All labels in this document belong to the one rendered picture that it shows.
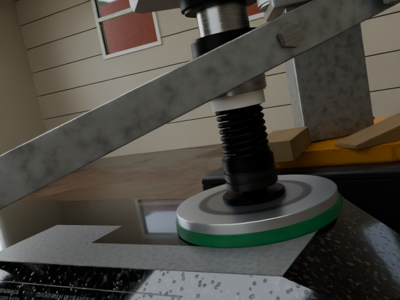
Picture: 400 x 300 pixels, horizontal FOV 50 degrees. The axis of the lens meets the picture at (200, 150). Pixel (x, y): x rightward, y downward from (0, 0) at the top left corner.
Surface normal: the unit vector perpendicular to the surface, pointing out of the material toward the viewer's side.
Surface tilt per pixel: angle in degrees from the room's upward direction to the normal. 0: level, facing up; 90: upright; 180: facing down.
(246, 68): 90
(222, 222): 0
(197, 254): 0
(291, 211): 0
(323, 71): 90
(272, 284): 45
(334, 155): 90
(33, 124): 90
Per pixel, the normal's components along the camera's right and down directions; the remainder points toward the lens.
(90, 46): -0.47, 0.21
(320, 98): -0.07, 0.15
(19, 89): 0.87, -0.10
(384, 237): 0.29, -0.87
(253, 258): -0.19, -0.97
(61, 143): 0.22, 0.09
